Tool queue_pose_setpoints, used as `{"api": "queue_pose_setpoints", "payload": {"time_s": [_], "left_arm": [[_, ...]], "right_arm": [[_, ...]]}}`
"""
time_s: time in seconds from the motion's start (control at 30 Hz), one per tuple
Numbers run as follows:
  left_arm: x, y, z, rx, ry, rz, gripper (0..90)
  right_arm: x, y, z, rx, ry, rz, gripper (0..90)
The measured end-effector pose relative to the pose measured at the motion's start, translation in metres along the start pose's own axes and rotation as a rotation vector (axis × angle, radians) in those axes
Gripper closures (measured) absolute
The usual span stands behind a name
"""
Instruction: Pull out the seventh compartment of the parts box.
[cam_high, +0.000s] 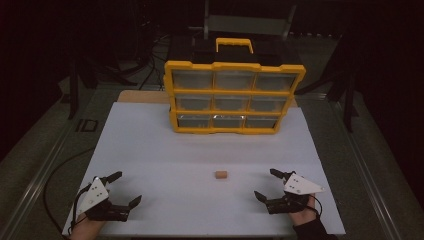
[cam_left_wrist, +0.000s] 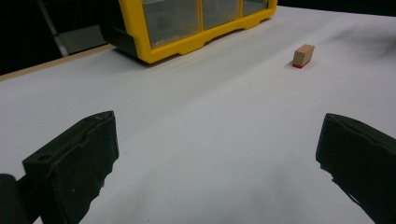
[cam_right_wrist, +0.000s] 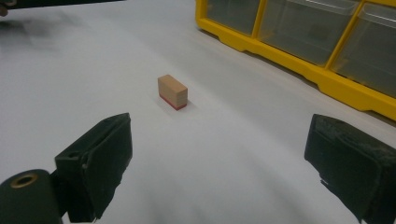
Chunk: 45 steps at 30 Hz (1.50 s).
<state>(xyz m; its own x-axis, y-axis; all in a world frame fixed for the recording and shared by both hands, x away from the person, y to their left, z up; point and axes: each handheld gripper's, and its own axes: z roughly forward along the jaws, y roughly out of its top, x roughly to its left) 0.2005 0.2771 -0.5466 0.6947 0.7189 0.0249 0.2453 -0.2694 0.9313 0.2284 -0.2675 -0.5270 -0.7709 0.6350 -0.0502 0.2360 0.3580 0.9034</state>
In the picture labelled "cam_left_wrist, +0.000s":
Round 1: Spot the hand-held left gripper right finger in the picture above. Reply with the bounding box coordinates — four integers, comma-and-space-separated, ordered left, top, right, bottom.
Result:
315, 112, 396, 224

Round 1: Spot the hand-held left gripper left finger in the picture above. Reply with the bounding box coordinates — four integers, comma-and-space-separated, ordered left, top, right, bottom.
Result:
21, 110, 120, 224

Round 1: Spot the small wooden block red base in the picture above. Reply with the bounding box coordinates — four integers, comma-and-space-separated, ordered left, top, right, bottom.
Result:
291, 44, 316, 69

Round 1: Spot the yellow black organizer cabinet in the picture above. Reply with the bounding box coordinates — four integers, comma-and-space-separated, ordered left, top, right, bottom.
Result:
99, 0, 278, 64

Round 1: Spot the clear plastic drawer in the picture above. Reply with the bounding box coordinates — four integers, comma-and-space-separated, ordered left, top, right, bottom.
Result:
142, 0, 201, 49

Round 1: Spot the grid of clear organizer bins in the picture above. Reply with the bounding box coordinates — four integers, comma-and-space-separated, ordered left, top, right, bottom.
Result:
202, 0, 269, 31

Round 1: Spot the grey metal frame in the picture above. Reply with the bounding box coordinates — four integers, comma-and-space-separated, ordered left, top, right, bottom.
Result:
36, 0, 108, 59

